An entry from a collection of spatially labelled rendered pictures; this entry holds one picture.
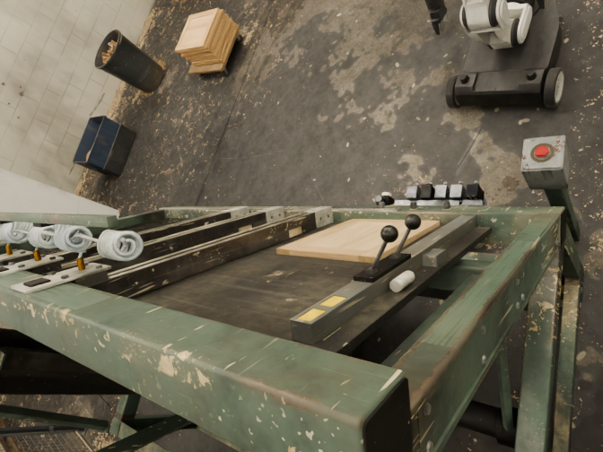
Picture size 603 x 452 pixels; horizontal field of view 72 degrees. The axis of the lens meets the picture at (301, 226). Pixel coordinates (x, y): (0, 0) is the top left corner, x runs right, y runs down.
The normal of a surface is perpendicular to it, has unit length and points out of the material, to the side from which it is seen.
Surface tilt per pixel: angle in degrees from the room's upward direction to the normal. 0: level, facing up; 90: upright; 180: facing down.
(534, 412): 0
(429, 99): 0
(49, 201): 90
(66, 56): 90
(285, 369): 60
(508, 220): 30
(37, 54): 90
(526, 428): 0
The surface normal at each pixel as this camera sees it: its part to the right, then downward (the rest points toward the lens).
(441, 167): -0.59, -0.30
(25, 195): 0.74, 0.17
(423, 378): -0.11, -0.98
